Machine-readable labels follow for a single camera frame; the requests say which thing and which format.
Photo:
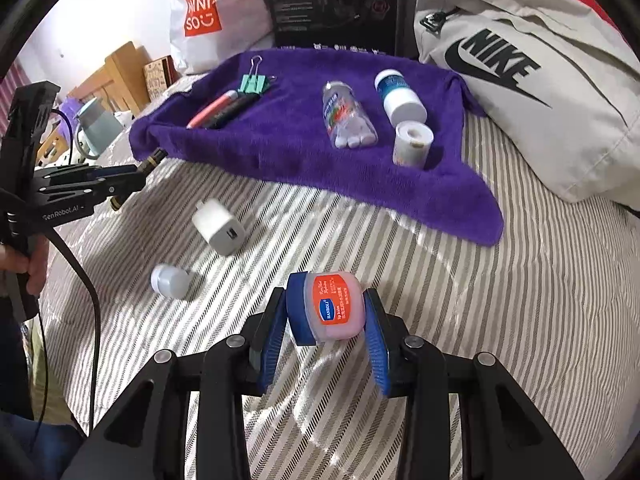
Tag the pink lip balm jar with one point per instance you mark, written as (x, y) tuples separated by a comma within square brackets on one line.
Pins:
[(335, 310)]

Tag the green binder clip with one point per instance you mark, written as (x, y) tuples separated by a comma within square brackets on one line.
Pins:
[(252, 86)]

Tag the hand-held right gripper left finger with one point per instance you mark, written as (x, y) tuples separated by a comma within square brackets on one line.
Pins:
[(277, 330)]

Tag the striped bed quilt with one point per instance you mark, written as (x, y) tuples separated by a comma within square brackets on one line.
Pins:
[(500, 310)]

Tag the patterned book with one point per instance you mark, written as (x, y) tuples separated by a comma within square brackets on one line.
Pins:
[(156, 77)]

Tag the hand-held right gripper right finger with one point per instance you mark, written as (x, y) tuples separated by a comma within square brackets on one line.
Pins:
[(375, 340)]

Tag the white charger plug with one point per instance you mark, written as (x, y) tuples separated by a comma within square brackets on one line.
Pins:
[(215, 225)]

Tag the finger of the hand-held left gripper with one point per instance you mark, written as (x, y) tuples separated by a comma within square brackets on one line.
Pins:
[(125, 190), (112, 174)]

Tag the black pen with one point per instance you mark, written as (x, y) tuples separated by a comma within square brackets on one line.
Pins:
[(235, 107)]

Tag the person's left hand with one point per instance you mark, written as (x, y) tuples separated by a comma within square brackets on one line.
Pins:
[(37, 270)]

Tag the small white usb adapter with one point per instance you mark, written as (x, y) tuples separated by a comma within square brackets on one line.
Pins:
[(167, 280)]

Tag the blue and white jar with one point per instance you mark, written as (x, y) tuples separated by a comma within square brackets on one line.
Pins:
[(402, 102)]

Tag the clear gum bottle colourful label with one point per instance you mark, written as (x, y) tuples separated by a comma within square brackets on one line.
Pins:
[(345, 115)]

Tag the pink pen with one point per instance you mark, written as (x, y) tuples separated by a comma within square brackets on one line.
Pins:
[(210, 110)]

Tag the light blue kettle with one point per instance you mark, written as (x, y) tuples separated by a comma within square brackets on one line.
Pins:
[(102, 125)]

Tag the wooden headboard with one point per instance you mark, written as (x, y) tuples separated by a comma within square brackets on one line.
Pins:
[(125, 70)]

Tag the white tape roll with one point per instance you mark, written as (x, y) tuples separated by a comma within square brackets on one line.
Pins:
[(410, 150)]

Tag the person's blue jeans leg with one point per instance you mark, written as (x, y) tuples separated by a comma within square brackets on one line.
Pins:
[(35, 450)]

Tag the grey sling bag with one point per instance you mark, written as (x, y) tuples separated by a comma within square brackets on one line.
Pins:
[(550, 135)]

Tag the black cardboard box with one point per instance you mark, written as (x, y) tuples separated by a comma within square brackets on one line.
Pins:
[(320, 5)]

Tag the purple towel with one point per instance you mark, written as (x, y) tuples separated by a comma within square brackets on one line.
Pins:
[(300, 160)]

